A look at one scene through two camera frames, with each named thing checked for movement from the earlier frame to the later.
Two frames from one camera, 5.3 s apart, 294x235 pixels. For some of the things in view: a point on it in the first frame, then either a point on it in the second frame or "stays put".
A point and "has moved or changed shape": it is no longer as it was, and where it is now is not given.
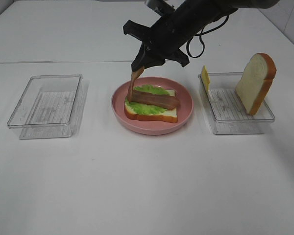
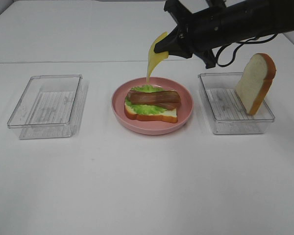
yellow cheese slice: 206,79 has moved or changed shape
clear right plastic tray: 229,114 stays put
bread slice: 254,84 stays put
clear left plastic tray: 50,107 stays put
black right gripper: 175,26 to 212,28
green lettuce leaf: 141,108 stays put
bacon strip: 134,74 to 144,97
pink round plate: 120,94 stays put
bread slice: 170,116 stays put
